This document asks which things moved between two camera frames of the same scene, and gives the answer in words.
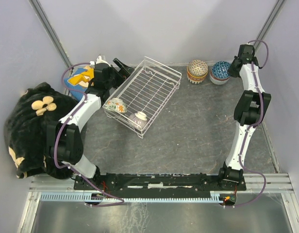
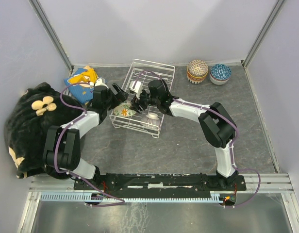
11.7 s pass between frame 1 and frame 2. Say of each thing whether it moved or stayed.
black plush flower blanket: stayed
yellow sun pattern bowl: stayed
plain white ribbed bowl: stayed
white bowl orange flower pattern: moved
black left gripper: moved
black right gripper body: moved
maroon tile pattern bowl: stayed
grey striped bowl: moved
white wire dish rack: moved
